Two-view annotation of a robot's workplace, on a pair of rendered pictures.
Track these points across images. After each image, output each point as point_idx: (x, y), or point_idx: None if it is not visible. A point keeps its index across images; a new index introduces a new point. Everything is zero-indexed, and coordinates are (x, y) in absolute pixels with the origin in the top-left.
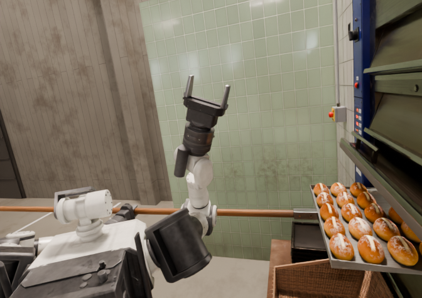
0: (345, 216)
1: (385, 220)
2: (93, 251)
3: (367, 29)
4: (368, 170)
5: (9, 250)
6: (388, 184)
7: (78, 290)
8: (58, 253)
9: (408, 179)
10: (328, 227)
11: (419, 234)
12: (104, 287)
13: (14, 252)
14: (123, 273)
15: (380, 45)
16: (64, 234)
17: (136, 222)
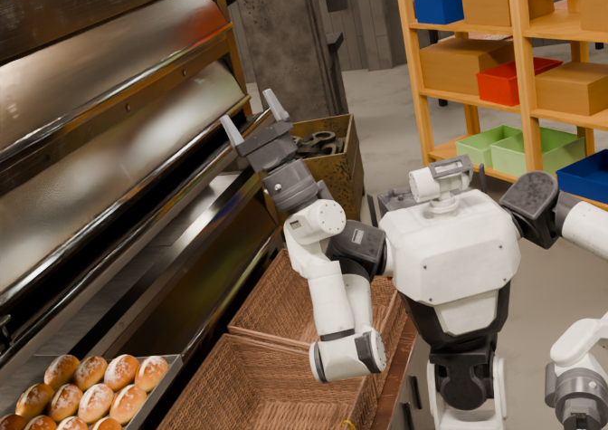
0: (86, 428)
1: (60, 390)
2: (422, 205)
3: None
4: (56, 317)
5: (527, 189)
6: (93, 271)
7: (406, 190)
8: (461, 199)
9: (33, 312)
10: (140, 390)
11: (137, 249)
12: (386, 194)
13: (511, 186)
14: (384, 211)
15: None
16: (487, 211)
17: (400, 233)
